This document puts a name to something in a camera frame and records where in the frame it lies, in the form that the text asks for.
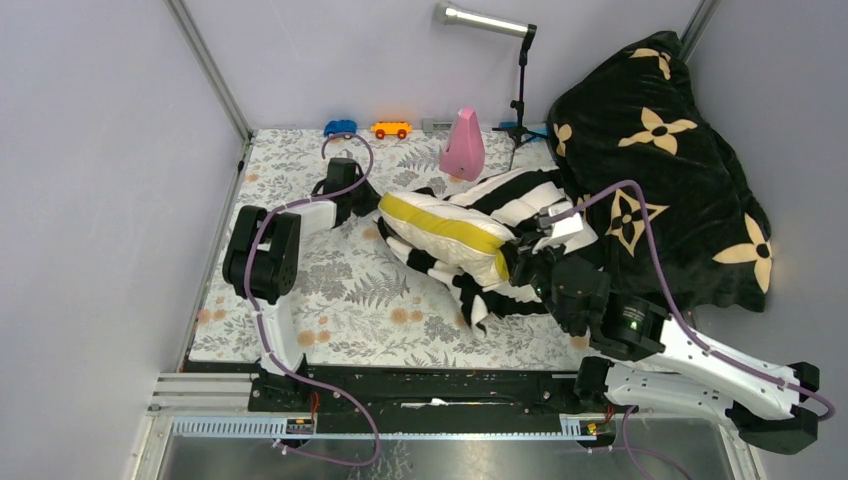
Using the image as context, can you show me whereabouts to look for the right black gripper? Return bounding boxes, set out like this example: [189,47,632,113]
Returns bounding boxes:
[500,229,578,333]

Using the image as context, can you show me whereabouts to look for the black white striped pillow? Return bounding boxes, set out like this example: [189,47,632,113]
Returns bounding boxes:
[375,167,573,337]

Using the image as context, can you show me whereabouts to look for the pink metronome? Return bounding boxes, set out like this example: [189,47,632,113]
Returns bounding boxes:
[439,107,485,181]

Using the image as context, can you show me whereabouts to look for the white yellow pillow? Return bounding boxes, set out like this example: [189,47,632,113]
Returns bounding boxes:
[378,192,515,287]

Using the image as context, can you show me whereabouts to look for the silver flashlight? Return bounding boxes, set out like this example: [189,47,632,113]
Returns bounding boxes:
[433,1,547,168]

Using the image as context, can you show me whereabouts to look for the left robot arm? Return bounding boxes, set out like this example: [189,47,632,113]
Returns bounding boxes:
[222,158,380,411]

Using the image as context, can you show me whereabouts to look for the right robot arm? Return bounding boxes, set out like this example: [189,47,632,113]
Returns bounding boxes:
[503,243,820,455]

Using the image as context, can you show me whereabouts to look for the blue toy car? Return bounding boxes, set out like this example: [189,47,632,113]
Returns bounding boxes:
[323,119,358,139]

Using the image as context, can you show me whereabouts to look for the orange toy car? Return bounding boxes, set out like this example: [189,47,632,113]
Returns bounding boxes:
[370,121,413,140]

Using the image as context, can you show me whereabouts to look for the black floral patterned blanket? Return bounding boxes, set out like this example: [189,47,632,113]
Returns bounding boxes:
[546,31,773,312]

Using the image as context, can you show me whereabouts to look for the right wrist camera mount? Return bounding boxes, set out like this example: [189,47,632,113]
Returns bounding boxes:
[532,201,584,253]

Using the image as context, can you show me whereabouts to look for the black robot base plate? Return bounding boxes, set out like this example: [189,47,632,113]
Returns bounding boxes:
[248,364,625,438]

